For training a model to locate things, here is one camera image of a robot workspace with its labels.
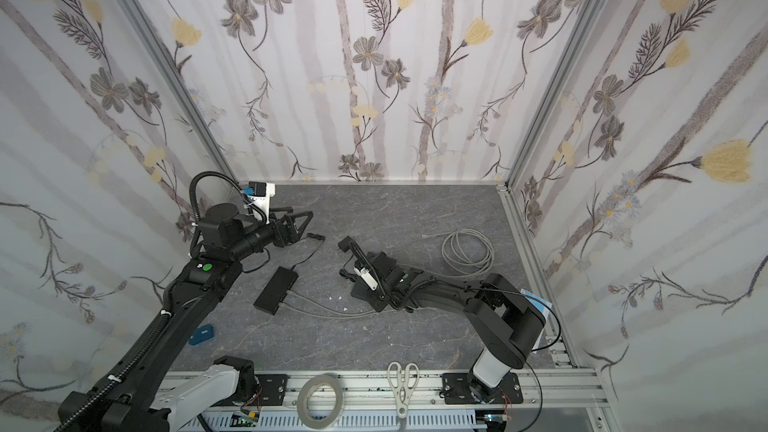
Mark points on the black power adapter with cable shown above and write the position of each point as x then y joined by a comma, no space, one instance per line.
313,243

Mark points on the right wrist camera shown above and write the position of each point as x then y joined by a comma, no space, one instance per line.
366,273

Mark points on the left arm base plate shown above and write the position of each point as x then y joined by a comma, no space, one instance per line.
257,390

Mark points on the clear tape roll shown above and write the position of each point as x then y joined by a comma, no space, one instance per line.
320,402

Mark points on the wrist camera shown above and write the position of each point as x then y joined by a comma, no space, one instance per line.
366,273
258,195

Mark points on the white handled scissors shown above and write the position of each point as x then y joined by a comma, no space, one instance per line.
403,380

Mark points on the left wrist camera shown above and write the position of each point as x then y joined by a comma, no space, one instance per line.
258,195

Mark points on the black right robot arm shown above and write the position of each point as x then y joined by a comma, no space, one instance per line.
509,322

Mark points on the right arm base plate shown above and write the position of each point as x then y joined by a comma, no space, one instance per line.
464,389

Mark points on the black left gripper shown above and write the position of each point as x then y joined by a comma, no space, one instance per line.
282,230

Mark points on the blue face mask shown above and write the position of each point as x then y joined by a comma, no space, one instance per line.
544,306

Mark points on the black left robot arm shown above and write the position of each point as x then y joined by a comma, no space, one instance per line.
224,235

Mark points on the small blue box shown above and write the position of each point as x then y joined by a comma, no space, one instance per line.
201,335

